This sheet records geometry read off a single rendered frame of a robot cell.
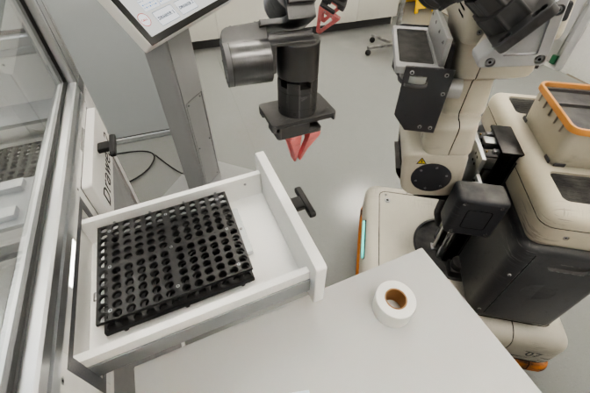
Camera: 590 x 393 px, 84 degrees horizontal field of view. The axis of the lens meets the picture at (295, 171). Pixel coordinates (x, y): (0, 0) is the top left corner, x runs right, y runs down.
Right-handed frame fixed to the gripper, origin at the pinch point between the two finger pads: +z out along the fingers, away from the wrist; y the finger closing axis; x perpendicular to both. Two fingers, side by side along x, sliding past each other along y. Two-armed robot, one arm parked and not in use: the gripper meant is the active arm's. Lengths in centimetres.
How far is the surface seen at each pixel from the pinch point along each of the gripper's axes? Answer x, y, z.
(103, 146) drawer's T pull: -28.2, 33.0, 8.8
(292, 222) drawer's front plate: 8.2, 4.0, 6.8
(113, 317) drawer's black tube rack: 11.5, 32.2, 10.0
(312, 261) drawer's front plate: 16.0, 4.2, 6.8
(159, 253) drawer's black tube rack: 3.4, 25.2, 9.9
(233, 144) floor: -134, -14, 99
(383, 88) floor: -157, -148, 97
